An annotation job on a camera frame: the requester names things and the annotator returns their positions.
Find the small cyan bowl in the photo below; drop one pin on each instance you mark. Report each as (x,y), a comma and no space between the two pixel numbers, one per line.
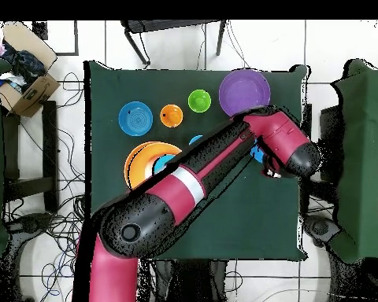
(162,163)

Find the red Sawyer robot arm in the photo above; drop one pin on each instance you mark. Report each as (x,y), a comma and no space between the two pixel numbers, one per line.
(277,129)

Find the blue cup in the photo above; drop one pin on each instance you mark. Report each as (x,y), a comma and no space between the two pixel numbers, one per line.
(195,139)

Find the orange cup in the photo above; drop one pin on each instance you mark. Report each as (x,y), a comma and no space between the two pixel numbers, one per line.
(171,115)

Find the dark green tablecloth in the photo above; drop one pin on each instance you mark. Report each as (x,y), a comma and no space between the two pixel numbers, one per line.
(239,204)

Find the green cup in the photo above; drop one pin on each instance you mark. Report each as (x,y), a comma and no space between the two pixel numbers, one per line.
(199,100)

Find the blue ribbed-bottom bowl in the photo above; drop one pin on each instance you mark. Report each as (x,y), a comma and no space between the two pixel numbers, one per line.
(135,118)

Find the large purple bowl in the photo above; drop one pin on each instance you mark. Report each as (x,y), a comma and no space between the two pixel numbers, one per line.
(244,91)

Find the black equipment case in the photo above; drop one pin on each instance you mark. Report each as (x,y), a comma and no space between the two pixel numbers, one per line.
(330,141)

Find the cardboard box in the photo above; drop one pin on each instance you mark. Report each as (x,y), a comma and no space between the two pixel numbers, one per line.
(34,94)

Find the dark blue cloth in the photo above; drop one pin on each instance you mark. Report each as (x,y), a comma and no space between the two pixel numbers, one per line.
(25,66)

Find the black bench frame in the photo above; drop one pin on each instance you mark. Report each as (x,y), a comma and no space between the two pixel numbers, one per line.
(49,141)

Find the black metal chair frame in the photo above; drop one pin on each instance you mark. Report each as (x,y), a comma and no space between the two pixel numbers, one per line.
(163,25)

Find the black pedestal foot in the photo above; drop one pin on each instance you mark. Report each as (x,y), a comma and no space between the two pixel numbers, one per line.
(321,227)
(31,223)

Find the black square floor frame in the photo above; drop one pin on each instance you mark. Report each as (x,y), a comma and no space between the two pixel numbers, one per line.
(40,30)

